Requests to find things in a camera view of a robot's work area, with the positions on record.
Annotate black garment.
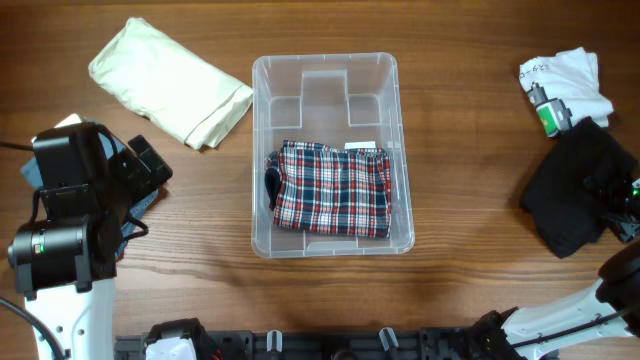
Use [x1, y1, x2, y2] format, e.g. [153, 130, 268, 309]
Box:
[520, 118, 639, 258]

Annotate cream cloth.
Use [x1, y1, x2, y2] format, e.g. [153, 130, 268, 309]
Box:
[88, 18, 253, 150]

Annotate blue jeans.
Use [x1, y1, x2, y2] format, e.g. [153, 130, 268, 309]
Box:
[20, 158, 159, 236]

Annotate white printed t-shirt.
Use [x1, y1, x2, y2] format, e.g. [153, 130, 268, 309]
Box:
[519, 47, 614, 138]

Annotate clear plastic storage bin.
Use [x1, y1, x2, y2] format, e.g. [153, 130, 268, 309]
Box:
[251, 52, 415, 259]

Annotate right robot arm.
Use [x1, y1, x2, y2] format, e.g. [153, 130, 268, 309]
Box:
[468, 175, 639, 359]

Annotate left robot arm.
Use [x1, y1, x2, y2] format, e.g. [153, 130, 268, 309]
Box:
[7, 122, 173, 359]

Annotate white label in bin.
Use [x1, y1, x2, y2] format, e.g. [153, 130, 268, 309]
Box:
[344, 141, 377, 150]

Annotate right black camera cable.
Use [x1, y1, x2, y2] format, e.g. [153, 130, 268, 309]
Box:
[509, 304, 640, 349]

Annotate black camera cable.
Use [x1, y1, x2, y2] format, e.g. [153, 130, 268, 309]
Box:
[509, 304, 640, 349]
[0, 140, 69, 360]

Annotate left black camera cable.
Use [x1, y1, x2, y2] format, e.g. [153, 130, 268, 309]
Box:
[0, 140, 69, 360]

